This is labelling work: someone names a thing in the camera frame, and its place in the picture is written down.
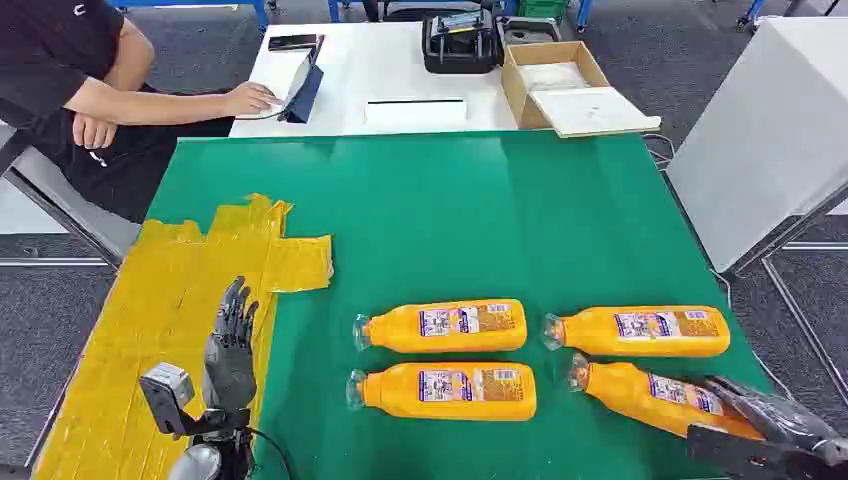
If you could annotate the large white panel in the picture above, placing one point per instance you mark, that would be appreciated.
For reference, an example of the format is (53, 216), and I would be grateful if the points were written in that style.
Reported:
(762, 132)

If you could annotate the orange drink bottle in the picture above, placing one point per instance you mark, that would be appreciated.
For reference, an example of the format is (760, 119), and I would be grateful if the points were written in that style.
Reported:
(397, 394)
(590, 334)
(404, 331)
(623, 397)

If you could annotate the white table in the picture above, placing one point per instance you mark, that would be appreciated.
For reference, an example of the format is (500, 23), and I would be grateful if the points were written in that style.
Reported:
(371, 66)

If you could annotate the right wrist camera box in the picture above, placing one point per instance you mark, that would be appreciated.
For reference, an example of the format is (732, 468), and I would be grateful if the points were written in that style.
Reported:
(742, 454)

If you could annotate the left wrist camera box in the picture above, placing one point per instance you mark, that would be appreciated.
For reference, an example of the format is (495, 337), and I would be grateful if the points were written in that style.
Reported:
(166, 391)

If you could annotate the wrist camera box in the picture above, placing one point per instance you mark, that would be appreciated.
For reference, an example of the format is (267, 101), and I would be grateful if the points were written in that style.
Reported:
(166, 391)
(742, 454)

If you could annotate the grey metal frame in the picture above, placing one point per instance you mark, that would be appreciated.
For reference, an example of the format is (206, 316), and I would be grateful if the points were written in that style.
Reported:
(795, 232)

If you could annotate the green crate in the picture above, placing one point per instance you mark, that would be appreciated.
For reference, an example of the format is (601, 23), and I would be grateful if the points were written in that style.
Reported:
(543, 8)

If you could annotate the black device case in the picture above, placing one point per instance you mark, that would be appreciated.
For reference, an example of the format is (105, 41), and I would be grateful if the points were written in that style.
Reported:
(464, 58)

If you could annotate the grey plastic tray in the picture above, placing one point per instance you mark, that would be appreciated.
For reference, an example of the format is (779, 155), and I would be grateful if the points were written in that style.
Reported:
(530, 32)

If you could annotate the black phone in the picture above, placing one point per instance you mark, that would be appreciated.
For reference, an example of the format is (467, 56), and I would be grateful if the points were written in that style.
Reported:
(291, 42)

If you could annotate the person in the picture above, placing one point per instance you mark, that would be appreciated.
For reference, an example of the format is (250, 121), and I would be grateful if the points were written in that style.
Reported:
(46, 53)

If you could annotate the grey metal bench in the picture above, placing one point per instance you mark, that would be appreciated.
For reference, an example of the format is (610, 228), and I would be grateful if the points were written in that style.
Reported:
(79, 212)

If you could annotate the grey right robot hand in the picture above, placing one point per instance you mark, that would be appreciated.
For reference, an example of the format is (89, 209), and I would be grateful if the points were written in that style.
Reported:
(775, 414)

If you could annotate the blue metal frame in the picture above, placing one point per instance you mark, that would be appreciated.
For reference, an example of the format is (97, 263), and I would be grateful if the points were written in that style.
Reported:
(262, 13)

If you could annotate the person's left hand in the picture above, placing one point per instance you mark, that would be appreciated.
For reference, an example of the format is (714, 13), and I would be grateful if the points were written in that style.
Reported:
(93, 132)

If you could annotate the person's right hand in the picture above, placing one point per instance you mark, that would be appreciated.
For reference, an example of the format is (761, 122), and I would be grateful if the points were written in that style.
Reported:
(252, 99)

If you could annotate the open cardboard box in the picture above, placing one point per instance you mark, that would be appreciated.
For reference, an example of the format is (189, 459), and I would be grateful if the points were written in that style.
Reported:
(513, 86)

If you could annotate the green table mat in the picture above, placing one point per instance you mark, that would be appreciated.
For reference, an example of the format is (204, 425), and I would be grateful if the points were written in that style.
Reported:
(464, 218)

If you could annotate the white foam board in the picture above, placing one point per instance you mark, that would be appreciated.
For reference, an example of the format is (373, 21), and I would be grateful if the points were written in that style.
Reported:
(590, 109)

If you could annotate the tablet in dark case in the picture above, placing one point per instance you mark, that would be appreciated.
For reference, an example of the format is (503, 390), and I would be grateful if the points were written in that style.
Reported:
(305, 93)

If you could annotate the flat white box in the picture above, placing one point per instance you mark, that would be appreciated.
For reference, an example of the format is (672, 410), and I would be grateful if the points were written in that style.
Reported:
(414, 116)

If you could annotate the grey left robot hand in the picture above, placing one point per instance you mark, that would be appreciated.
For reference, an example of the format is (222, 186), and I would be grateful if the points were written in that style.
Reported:
(228, 371)

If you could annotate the white packing sheet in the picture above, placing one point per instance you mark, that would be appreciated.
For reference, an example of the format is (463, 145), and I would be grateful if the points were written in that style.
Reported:
(553, 76)

